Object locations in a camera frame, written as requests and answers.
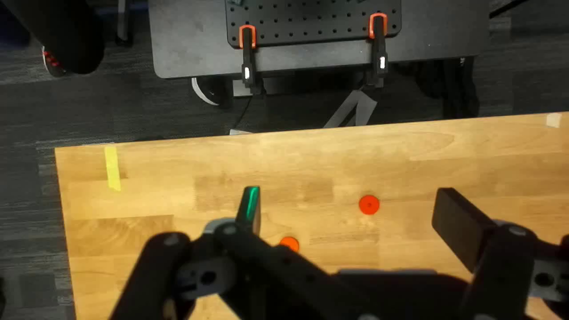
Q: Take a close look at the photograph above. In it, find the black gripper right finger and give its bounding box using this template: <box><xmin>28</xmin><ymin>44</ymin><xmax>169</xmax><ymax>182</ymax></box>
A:
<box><xmin>430</xmin><ymin>186</ymin><xmax>569</xmax><ymax>320</ymax></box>

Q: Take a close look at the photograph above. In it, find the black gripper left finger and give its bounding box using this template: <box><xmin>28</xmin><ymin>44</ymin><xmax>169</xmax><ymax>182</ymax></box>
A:
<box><xmin>108</xmin><ymin>184</ymin><xmax>343</xmax><ymax>320</ymax></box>

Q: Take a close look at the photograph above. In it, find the orange plastic ring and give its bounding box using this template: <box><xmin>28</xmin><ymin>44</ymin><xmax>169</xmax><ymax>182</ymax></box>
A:
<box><xmin>277</xmin><ymin>234</ymin><xmax>302</xmax><ymax>254</ymax></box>
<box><xmin>357</xmin><ymin>193</ymin><xmax>382</xmax><ymax>216</ymax></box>

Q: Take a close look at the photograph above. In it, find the yellow tape strip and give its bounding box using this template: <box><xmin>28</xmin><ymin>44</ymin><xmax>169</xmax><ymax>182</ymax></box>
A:
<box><xmin>103</xmin><ymin>143</ymin><xmax>124</xmax><ymax>191</ymax></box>

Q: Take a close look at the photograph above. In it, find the orange black bar clamp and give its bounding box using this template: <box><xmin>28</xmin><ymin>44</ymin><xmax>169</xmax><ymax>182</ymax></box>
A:
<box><xmin>366</xmin><ymin>10</ymin><xmax>391</xmax><ymax>85</ymax></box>
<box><xmin>236</xmin><ymin>22</ymin><xmax>267</xmax><ymax>95</ymax></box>

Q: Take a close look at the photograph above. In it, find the dark grey cart top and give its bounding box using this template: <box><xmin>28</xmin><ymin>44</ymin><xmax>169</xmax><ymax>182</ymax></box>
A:
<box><xmin>147</xmin><ymin>0</ymin><xmax>491</xmax><ymax>79</ymax></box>

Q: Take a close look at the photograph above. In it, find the red white small object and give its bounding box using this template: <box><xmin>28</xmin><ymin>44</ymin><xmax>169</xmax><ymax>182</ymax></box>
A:
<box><xmin>41</xmin><ymin>46</ymin><xmax>66</xmax><ymax>74</ymax></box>

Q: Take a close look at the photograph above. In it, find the grey metal pole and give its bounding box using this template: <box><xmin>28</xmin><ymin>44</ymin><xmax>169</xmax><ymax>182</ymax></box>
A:
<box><xmin>114</xmin><ymin>0</ymin><xmax>133</xmax><ymax>44</ymax></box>

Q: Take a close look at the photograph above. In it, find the black perforated pegboard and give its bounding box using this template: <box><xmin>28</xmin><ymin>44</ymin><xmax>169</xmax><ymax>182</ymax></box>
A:
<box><xmin>224</xmin><ymin>0</ymin><xmax>403</xmax><ymax>47</ymax></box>

